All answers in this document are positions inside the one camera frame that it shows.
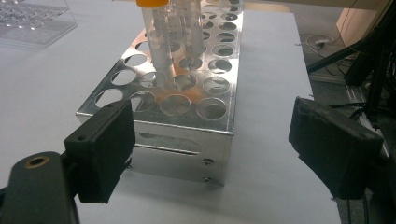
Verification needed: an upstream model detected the white work board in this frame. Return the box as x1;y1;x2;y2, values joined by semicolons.
0;0;344;224

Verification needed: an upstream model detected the black metal stand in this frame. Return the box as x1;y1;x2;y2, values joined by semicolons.
306;0;396;119

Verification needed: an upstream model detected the white floor cable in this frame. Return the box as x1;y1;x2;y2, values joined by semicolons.
305;33;334;51

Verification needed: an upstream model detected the orange-capped clear test tube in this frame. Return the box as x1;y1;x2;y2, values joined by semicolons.
167;0;191;54
135;0;176;90
183;0;205;61

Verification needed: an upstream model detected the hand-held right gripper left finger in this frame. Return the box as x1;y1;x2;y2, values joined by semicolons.
64;99;136;204

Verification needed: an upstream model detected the wooden table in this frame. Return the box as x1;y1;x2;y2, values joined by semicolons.
244;1;291;14

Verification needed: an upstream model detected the tan wooden panel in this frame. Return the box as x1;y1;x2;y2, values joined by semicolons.
335;7;388;48

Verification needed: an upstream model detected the metal test tube rack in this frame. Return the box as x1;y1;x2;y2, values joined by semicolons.
76;0;246;187

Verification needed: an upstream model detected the clear plastic test tube rack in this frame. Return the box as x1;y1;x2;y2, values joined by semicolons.
0;0;78;49

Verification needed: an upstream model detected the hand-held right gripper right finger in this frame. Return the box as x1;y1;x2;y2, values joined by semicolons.
288;96;385;201

